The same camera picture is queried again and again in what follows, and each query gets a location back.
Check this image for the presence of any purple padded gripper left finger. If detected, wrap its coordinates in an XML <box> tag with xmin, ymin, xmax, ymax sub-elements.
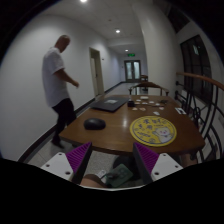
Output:
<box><xmin>40</xmin><ymin>141</ymin><xmax>93</xmax><ymax>185</ymax></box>

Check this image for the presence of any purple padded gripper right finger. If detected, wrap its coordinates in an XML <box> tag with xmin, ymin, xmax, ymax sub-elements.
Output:
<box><xmin>132</xmin><ymin>142</ymin><xmax>184</xmax><ymax>185</ymax></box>

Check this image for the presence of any round yellow cartoon mouse pad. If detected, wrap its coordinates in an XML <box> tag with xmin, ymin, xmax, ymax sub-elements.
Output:
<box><xmin>129</xmin><ymin>116</ymin><xmax>177</xmax><ymax>147</ymax></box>

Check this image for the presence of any black computer mouse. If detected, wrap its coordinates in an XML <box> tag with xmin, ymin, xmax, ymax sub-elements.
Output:
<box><xmin>84</xmin><ymin>118</ymin><xmax>106</xmax><ymax>130</ymax></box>

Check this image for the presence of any green shoe under table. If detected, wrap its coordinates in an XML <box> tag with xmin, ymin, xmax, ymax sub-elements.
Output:
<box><xmin>106</xmin><ymin>164</ymin><xmax>133</xmax><ymax>188</ymax></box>

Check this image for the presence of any white card on table edge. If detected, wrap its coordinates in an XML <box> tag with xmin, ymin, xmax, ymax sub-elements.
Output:
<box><xmin>175</xmin><ymin>108</ymin><xmax>186</xmax><ymax>115</ymax></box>

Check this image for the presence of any dark closed laptop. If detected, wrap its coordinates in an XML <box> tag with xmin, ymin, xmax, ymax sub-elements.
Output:
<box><xmin>91</xmin><ymin>96</ymin><xmax>128</xmax><ymax>112</ymax></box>

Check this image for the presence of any wooden chair behind table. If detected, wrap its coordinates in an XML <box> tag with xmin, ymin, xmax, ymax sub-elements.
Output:
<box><xmin>128</xmin><ymin>81</ymin><xmax>169</xmax><ymax>96</ymax></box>

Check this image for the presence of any man in white shirt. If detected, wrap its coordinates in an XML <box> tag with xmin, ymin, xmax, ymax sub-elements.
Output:
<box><xmin>42</xmin><ymin>35</ymin><xmax>79</xmax><ymax>148</ymax></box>

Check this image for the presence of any glass double door far end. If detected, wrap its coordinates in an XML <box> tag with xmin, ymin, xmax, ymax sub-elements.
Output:
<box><xmin>124</xmin><ymin>60</ymin><xmax>141</xmax><ymax>82</ymax></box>

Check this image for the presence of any white door in hallway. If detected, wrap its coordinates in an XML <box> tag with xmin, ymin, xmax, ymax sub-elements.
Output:
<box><xmin>89</xmin><ymin>48</ymin><xmax>104</xmax><ymax>96</ymax></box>

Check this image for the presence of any dark framed window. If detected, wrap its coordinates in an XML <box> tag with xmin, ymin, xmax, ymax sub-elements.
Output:
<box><xmin>180</xmin><ymin>35</ymin><xmax>213</xmax><ymax>101</ymax></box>

